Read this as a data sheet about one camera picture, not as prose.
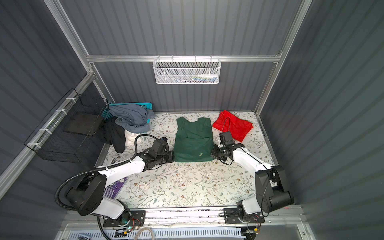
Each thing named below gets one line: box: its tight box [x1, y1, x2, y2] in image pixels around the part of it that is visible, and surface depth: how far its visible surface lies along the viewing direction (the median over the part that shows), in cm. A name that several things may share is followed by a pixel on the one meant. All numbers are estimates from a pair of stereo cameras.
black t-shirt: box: [102, 116, 126, 154], surface depth 97 cm
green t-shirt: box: [173, 116, 215, 162], surface depth 103 cm
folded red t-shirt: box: [212, 110, 254, 143], surface depth 113 cm
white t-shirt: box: [124, 129, 141, 148], surface depth 104 cm
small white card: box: [138, 182, 150, 191], surface depth 84 cm
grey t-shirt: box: [109, 104, 156, 134], surface depth 107 cm
